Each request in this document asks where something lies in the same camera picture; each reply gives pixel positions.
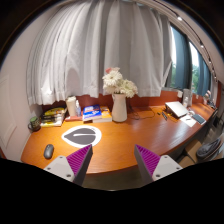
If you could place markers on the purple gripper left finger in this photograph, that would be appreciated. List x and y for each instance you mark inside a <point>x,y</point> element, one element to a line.
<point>73,167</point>

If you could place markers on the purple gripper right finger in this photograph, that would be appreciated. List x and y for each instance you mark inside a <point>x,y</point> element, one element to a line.
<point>152,166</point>

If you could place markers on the grey computer mouse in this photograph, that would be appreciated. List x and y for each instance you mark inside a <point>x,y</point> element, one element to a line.
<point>48,152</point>

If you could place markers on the round white grey mouse pad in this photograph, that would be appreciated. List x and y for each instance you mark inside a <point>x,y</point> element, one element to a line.
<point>83,135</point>

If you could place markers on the black pen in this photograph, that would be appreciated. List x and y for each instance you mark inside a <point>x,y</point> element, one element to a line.
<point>165,117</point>

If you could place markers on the yellow book stack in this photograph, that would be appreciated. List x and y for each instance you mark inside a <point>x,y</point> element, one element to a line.
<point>53,117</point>

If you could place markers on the grey chair cushion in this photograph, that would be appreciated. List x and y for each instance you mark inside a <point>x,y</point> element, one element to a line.
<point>207,150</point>

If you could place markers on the dark green mug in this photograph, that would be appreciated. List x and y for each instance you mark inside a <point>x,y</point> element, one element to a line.
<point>34,124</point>

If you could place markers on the small clear bottle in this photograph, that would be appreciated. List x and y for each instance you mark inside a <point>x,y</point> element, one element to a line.
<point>78,109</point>

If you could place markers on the white paper sheet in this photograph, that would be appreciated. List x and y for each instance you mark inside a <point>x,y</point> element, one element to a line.
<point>188,120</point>

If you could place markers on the orange yellow book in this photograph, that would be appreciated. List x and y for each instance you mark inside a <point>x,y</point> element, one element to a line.
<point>106,115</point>

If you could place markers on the silver laptop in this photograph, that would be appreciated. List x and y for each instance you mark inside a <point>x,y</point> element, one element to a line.
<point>177,108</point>

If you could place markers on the white ceramic vase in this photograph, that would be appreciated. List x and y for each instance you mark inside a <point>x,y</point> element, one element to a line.
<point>119,110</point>

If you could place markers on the white paper roll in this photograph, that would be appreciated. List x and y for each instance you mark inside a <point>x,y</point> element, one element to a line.
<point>71,105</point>

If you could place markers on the dark tablet device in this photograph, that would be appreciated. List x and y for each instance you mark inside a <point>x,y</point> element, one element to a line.
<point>199,119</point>

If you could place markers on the white flower bouquet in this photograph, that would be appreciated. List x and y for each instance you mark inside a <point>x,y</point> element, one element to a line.
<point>114,83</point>

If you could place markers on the white curtain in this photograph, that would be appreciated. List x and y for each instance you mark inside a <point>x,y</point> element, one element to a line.
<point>81,40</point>

